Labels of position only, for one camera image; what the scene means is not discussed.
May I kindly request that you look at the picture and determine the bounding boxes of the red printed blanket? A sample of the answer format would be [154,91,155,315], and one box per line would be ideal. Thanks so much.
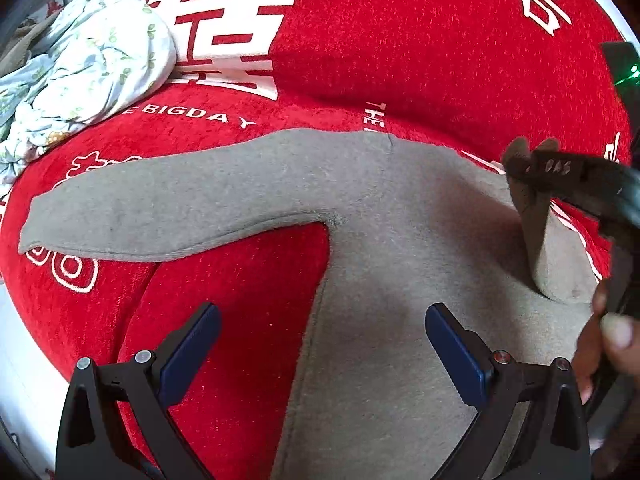
[0,0,637,480]

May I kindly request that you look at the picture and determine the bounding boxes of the person's right hand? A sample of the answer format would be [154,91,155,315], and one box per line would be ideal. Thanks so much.
[571,277,640,406]

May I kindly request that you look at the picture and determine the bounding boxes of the brown cloth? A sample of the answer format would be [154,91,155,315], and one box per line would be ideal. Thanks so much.
[0,9,67,80]

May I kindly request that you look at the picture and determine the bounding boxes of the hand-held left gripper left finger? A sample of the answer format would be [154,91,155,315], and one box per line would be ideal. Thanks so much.
[54,302,222,480]

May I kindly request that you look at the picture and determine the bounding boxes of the white floral cloth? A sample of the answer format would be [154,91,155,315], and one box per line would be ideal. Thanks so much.
[0,0,179,187]

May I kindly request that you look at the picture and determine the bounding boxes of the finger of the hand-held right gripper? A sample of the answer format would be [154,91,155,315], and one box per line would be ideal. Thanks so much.
[530,138,627,202]
[502,136,539,182]

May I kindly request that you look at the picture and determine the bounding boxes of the grey small shirt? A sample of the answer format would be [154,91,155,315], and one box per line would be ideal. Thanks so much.
[17,127,607,480]

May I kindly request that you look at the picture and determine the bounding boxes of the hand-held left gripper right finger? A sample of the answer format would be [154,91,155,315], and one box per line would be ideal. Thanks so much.
[425,302,593,480]

